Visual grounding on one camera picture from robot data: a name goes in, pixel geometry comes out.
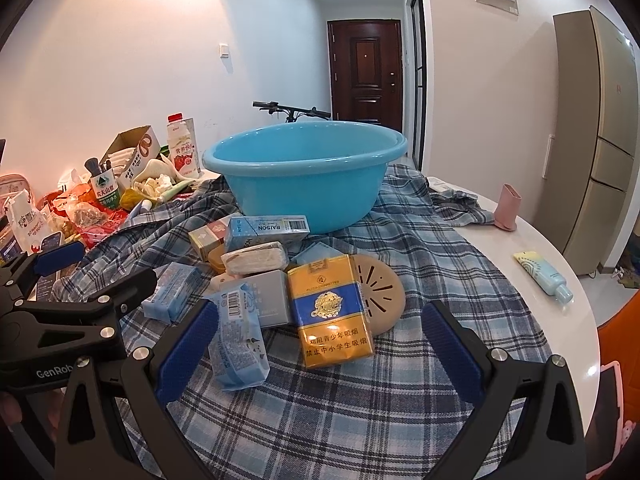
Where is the pile of snack packets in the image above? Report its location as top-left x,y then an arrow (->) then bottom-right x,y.
37,185 -> 126,248

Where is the beige refrigerator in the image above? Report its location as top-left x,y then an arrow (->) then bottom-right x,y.
552,6 -> 640,276

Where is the black electric bicycle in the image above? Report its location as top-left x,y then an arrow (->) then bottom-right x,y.
252,101 -> 332,123

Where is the white wrapped packet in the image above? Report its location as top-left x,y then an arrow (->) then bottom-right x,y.
221,241 -> 290,276

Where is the beige round vented disc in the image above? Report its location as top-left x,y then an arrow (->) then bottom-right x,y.
350,254 -> 406,336

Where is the light blue flat box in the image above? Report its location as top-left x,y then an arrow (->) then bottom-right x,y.
291,242 -> 346,267

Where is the white crumpled paper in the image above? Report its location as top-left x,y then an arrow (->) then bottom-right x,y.
135,157 -> 186,201

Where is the blue white marker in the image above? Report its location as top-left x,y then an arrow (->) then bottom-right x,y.
125,200 -> 153,223

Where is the yellow blue cigarette pack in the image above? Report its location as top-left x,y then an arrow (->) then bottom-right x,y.
286,254 -> 375,370

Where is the red cap milk bottle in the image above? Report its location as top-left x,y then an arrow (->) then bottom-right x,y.
166,113 -> 197,179

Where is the orange chair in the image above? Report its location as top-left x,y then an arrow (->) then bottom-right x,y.
597,290 -> 640,376

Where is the blue white barcode box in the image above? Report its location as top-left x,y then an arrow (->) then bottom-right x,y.
223,215 -> 311,253

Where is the light blue tissue packet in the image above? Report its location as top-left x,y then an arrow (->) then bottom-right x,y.
141,262 -> 203,323

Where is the blue plastic basin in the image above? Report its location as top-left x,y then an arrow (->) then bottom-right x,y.
201,121 -> 408,235

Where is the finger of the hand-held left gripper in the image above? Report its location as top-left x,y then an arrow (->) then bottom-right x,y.
0,241 -> 86,306
10,267 -> 158,361

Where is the dark frame sliding door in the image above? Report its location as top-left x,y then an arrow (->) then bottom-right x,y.
406,0 -> 427,161

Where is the cardboard pretzel box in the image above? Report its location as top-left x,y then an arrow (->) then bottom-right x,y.
97,125 -> 162,188

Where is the brown entrance door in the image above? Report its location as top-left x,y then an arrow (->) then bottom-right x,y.
327,19 -> 403,131

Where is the pink patterned pouch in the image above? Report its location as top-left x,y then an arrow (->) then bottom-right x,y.
0,174 -> 33,201

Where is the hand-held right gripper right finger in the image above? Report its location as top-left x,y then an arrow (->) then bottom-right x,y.
420,300 -> 588,480

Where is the yellow blue lotion tube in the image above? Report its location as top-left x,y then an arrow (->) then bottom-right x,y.
513,251 -> 575,303

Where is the pink cup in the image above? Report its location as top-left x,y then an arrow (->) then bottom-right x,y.
494,183 -> 522,232

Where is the grey box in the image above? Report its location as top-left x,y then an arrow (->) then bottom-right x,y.
220,270 -> 293,330

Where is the pink frame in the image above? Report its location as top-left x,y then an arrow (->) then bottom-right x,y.
585,360 -> 633,478

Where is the blue barcode tissue packet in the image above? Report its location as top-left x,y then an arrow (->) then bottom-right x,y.
202,282 -> 271,392

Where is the white red print bag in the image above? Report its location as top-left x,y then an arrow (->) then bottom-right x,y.
5,191 -> 63,256

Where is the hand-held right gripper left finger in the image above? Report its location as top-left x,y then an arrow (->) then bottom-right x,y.
52,300 -> 221,480

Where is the beige red carton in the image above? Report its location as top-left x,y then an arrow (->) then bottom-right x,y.
188,220 -> 236,261

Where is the orange round lid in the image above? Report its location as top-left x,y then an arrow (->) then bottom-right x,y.
207,245 -> 231,275

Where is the blue plaid cloth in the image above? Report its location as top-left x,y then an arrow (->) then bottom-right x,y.
50,162 -> 553,480

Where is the pale green tube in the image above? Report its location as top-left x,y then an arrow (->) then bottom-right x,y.
160,180 -> 193,201

